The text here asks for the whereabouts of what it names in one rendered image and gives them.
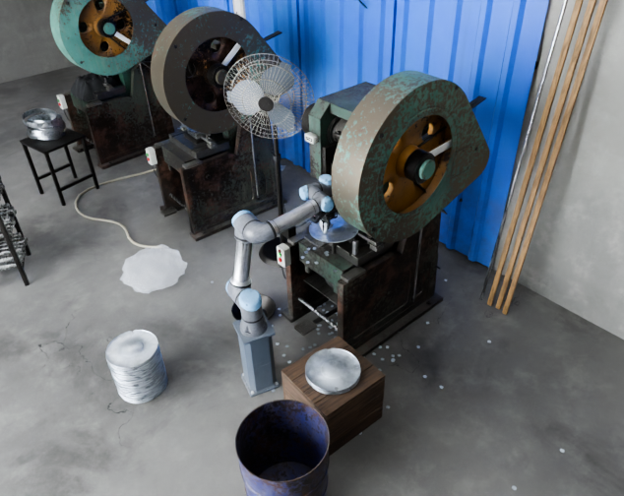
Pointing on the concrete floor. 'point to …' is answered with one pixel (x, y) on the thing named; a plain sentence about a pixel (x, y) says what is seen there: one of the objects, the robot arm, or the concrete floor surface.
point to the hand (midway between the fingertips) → (324, 232)
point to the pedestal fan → (272, 84)
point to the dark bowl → (262, 307)
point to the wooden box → (365, 414)
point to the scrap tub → (283, 450)
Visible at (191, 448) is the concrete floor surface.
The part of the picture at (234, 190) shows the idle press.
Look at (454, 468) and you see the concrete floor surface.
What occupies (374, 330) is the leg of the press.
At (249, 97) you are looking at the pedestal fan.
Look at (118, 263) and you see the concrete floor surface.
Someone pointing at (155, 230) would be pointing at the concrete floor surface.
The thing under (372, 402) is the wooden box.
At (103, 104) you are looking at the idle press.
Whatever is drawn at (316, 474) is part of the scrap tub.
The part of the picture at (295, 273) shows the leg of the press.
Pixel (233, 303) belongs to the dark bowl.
